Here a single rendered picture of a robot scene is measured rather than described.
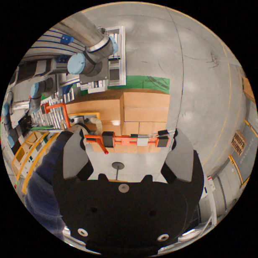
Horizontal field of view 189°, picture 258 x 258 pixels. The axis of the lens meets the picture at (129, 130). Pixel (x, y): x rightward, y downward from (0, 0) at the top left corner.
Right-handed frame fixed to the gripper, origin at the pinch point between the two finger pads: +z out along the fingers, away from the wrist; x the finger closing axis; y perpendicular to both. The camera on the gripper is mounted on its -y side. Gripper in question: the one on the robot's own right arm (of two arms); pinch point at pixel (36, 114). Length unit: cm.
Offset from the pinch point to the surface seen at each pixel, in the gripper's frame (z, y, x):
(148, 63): 129, 98, 48
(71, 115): 22.2, 22.1, -12.9
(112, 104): 35, 54, -9
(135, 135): 11, 72, -22
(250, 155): -110, 958, -136
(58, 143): -8.6, 31.1, -15.5
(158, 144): 9, 87, -27
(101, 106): 35, 45, -11
